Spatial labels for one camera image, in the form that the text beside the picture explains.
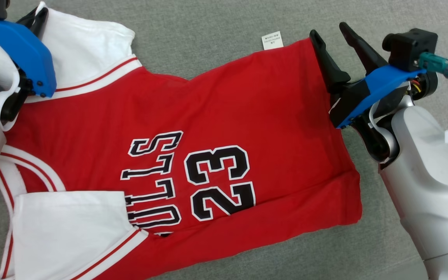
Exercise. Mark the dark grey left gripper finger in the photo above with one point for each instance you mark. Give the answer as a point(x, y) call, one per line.
point(41, 19)
point(27, 18)

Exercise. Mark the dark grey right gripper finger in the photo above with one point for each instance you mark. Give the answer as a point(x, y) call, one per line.
point(331, 72)
point(366, 54)

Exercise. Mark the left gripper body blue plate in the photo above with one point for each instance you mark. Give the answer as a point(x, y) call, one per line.
point(18, 42)

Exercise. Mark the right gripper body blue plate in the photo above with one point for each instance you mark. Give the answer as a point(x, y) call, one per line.
point(379, 83)

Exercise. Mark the red white basketball jersey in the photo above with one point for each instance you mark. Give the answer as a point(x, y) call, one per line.
point(208, 105)

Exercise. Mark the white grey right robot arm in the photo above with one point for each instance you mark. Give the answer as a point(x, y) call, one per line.
point(430, 175)

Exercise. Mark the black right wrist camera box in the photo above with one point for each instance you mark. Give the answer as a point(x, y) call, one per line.
point(410, 46)

